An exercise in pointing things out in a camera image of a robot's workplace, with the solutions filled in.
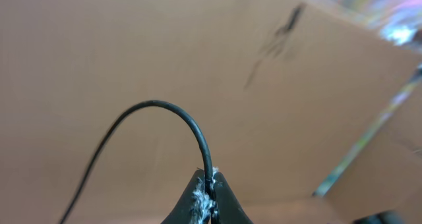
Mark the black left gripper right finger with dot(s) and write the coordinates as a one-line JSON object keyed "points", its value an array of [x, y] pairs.
{"points": [[228, 209]]}

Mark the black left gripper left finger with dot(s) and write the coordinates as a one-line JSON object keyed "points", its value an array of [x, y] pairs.
{"points": [[194, 205]]}

